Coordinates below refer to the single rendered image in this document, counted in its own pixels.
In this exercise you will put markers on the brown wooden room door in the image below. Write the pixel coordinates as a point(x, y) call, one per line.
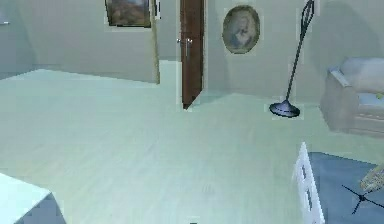
point(192, 50)

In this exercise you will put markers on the black floor lamp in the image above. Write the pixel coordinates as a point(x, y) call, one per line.
point(293, 73)

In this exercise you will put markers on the black star-base office chair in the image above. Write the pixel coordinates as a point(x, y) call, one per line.
point(366, 193)

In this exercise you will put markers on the framed landscape painting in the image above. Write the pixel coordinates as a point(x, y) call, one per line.
point(128, 12)

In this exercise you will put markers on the blue floor rug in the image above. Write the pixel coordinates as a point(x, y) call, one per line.
point(340, 180)

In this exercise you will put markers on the grey bed with pillow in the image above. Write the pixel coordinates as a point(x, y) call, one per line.
point(353, 106)

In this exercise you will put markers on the white pillow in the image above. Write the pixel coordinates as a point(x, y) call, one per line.
point(365, 73)

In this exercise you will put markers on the oval framed portrait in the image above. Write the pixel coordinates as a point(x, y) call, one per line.
point(241, 29)

